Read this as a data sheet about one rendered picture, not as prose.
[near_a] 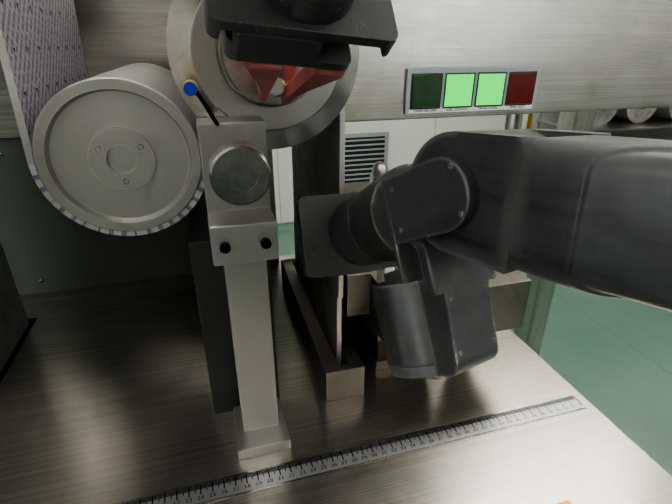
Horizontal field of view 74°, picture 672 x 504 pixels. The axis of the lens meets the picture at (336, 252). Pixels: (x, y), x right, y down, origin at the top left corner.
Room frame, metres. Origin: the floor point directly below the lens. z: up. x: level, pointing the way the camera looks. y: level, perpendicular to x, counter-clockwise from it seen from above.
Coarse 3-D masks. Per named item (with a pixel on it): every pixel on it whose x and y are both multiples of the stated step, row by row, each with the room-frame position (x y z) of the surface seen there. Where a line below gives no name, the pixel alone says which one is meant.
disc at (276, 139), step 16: (176, 0) 0.36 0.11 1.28; (192, 0) 0.36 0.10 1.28; (176, 16) 0.36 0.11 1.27; (192, 16) 0.36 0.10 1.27; (176, 32) 0.36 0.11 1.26; (176, 48) 0.36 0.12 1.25; (352, 48) 0.39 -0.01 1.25; (176, 64) 0.36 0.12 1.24; (192, 64) 0.36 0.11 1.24; (352, 64) 0.39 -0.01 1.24; (176, 80) 0.36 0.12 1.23; (352, 80) 0.39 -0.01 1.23; (192, 96) 0.36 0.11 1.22; (336, 96) 0.39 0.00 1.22; (320, 112) 0.39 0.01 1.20; (336, 112) 0.39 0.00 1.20; (288, 128) 0.38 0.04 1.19; (304, 128) 0.38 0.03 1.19; (320, 128) 0.39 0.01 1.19; (272, 144) 0.38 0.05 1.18; (288, 144) 0.38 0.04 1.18
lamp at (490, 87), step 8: (480, 80) 0.80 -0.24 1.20; (488, 80) 0.80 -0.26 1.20; (496, 80) 0.80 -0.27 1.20; (504, 80) 0.81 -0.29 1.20; (480, 88) 0.80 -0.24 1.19; (488, 88) 0.80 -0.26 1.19; (496, 88) 0.81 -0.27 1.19; (480, 96) 0.80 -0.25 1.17; (488, 96) 0.80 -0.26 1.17; (496, 96) 0.81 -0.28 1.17; (480, 104) 0.80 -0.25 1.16; (488, 104) 0.80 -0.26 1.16; (496, 104) 0.81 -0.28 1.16
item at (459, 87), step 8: (448, 80) 0.78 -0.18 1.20; (456, 80) 0.78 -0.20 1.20; (464, 80) 0.79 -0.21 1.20; (472, 80) 0.79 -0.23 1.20; (448, 88) 0.78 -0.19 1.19; (456, 88) 0.78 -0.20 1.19; (464, 88) 0.79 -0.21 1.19; (472, 88) 0.79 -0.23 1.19; (448, 96) 0.78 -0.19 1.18; (456, 96) 0.78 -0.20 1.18; (464, 96) 0.79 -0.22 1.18; (448, 104) 0.78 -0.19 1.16; (456, 104) 0.79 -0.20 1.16; (464, 104) 0.79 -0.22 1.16
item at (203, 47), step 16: (192, 32) 0.36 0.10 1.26; (192, 48) 0.36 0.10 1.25; (208, 48) 0.36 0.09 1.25; (208, 64) 0.36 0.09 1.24; (208, 80) 0.36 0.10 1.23; (224, 80) 0.36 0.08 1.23; (336, 80) 0.39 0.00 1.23; (208, 96) 0.36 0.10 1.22; (224, 96) 0.36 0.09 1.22; (240, 96) 0.36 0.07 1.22; (304, 96) 0.38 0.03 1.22; (320, 96) 0.38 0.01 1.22; (224, 112) 0.36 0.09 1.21; (240, 112) 0.36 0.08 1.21; (256, 112) 0.37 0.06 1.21; (272, 112) 0.37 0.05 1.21; (288, 112) 0.37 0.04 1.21; (304, 112) 0.38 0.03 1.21; (272, 128) 0.37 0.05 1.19
